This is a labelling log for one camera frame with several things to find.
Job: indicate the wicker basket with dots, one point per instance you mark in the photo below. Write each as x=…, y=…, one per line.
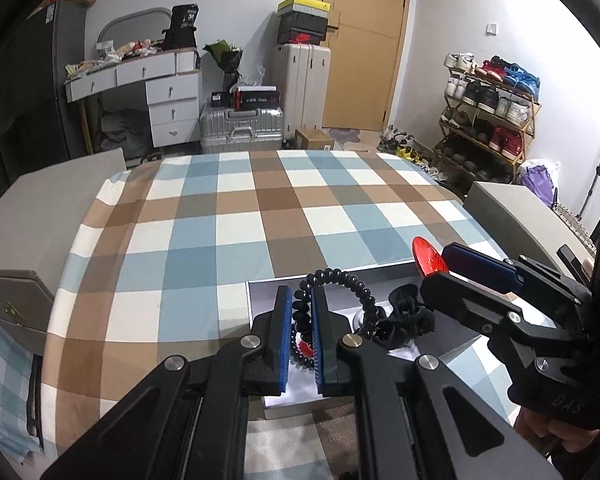
x=572, y=222

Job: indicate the black hair claw clip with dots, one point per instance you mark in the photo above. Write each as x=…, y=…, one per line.
x=410, y=317

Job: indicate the grey clothes heap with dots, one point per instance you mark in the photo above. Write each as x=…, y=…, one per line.
x=122, y=130

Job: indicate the purple bag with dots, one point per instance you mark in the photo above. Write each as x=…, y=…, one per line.
x=536, y=185

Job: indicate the teal checked cloth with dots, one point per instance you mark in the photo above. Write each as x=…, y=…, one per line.
x=5, y=390

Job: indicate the grey arched mirror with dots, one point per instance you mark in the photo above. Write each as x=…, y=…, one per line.
x=130, y=25

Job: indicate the white light switch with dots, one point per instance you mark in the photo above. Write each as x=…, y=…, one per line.
x=491, y=29

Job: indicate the white dressing desk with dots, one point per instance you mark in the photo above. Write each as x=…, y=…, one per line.
x=172, y=110

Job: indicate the small black box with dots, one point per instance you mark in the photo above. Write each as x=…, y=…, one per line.
x=221, y=99

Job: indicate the brown blue checked tablecloth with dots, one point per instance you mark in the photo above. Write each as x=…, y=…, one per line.
x=205, y=240

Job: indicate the white upright suitcase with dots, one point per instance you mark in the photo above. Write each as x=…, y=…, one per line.
x=300, y=90

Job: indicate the pile of loose shoes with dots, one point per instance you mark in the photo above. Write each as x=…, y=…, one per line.
x=410, y=152

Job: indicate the grey cabinet with latch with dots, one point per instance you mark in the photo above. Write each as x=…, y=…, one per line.
x=35, y=210

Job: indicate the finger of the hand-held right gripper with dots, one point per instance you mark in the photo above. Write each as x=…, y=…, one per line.
x=460, y=300
x=480, y=265

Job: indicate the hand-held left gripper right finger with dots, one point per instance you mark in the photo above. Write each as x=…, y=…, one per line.
x=322, y=350

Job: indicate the black paper bag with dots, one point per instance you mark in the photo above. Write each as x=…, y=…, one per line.
x=181, y=27

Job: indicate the red hair clip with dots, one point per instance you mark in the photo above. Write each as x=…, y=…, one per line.
x=430, y=257

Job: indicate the clear plastic bag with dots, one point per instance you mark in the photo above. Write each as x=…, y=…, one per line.
x=253, y=77

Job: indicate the dark wrapped flower bouquet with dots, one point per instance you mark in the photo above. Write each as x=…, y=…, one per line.
x=225, y=62

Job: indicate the small brown cardboard box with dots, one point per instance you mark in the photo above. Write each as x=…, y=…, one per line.
x=312, y=139

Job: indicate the grey floor mat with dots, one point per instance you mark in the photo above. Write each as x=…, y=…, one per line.
x=346, y=135

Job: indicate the silver ribbed suitcase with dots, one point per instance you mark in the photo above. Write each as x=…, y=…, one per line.
x=240, y=130

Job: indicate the small red and clear clip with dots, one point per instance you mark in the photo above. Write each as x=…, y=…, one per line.
x=306, y=347

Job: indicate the clutter of small toiletries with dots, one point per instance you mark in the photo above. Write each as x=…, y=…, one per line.
x=115, y=55

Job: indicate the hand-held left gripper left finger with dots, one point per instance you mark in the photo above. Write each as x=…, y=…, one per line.
x=284, y=350

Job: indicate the plain grey cabinet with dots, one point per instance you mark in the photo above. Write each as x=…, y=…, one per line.
x=515, y=220

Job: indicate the yellow shoe box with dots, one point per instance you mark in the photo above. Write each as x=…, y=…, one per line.
x=302, y=6

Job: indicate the red and black shoe box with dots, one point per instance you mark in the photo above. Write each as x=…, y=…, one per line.
x=300, y=38

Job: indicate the grey cardboard box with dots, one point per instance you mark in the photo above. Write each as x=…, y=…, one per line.
x=265, y=300

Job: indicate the wooden shoe rack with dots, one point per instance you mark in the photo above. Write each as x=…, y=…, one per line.
x=530, y=115

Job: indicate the wooden door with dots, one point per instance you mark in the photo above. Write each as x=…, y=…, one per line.
x=365, y=50

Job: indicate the person's right hand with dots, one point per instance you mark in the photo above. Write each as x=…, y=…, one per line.
x=540, y=430

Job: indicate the rows of assorted sneakers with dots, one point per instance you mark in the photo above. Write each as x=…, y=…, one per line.
x=485, y=105

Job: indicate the dark refrigerator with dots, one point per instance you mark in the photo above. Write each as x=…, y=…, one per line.
x=30, y=95

